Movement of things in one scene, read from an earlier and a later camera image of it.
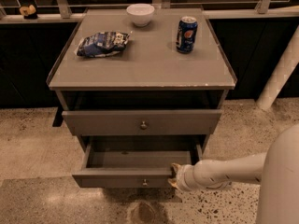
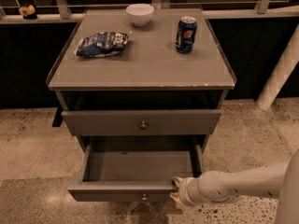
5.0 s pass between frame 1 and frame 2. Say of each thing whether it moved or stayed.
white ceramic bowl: stayed
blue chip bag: stayed
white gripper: moved
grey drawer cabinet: stayed
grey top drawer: stayed
